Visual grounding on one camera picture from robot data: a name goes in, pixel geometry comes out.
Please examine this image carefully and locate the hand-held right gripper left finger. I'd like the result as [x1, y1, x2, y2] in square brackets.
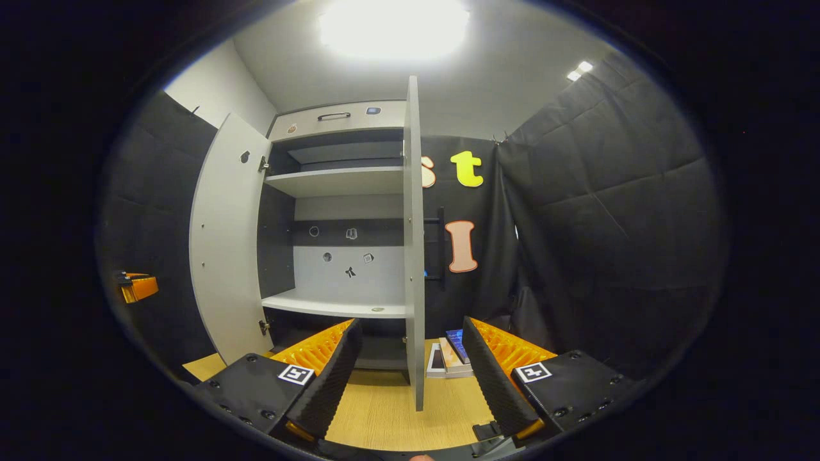
[192, 318, 364, 442]

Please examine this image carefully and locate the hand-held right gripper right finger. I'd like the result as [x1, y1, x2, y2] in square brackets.
[463, 316, 641, 442]

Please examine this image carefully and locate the grey shoe cabinet door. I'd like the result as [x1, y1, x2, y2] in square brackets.
[189, 113, 275, 366]
[402, 76, 427, 412]

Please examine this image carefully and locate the grey double-door shoe cabinet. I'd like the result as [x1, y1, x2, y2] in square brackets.
[256, 99, 411, 372]

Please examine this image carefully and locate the grey cabinet shelf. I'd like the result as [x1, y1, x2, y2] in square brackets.
[265, 166, 404, 198]
[261, 288, 407, 319]

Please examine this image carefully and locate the beige book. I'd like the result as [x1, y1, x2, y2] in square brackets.
[439, 338, 473, 375]

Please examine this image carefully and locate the blue book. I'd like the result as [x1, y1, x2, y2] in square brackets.
[445, 329, 472, 364]

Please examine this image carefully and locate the white book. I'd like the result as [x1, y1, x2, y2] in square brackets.
[426, 343, 449, 378]

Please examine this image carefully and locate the black backdrop cloth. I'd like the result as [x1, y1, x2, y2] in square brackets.
[96, 51, 728, 385]

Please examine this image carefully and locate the large ceiling light panel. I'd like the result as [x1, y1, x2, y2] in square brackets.
[318, 0, 470, 61]

